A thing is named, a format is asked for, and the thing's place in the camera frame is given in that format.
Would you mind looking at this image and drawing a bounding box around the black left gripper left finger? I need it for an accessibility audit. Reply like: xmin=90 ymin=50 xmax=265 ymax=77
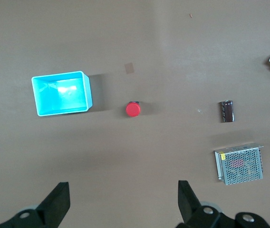
xmin=0 ymin=181 xmax=70 ymax=228

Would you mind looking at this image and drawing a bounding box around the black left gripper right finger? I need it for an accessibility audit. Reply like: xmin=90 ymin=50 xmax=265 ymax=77
xmin=175 ymin=180 xmax=270 ymax=228

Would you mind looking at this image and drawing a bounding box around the red push button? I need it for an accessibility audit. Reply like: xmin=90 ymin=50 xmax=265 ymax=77
xmin=125 ymin=101 xmax=142 ymax=118

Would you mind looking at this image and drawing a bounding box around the perforated metal power supply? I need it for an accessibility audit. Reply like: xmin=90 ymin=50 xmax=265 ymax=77
xmin=213 ymin=142 xmax=264 ymax=186

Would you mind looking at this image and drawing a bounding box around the dark brown cylindrical capacitor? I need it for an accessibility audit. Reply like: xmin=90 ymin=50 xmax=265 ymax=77
xmin=218 ymin=100 xmax=235 ymax=124

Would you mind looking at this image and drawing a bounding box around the blue plastic box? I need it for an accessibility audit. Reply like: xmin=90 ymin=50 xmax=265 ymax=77
xmin=31 ymin=70 xmax=93 ymax=117

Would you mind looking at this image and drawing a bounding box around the brown tape patch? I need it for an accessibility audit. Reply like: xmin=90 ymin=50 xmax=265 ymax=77
xmin=124 ymin=62 xmax=135 ymax=75

